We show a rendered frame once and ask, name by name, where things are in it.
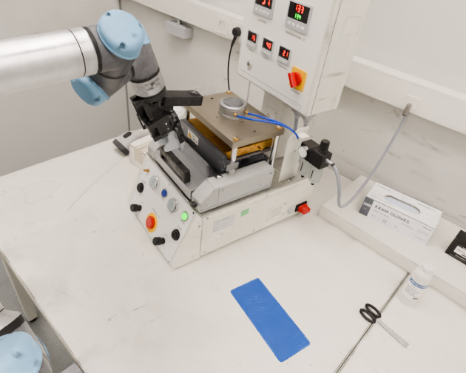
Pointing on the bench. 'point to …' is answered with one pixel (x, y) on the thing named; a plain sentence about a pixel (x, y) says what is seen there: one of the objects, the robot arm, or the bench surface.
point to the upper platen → (228, 146)
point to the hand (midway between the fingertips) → (181, 146)
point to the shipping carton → (139, 150)
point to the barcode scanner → (129, 140)
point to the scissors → (380, 322)
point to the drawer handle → (176, 164)
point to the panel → (163, 229)
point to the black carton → (465, 249)
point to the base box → (239, 219)
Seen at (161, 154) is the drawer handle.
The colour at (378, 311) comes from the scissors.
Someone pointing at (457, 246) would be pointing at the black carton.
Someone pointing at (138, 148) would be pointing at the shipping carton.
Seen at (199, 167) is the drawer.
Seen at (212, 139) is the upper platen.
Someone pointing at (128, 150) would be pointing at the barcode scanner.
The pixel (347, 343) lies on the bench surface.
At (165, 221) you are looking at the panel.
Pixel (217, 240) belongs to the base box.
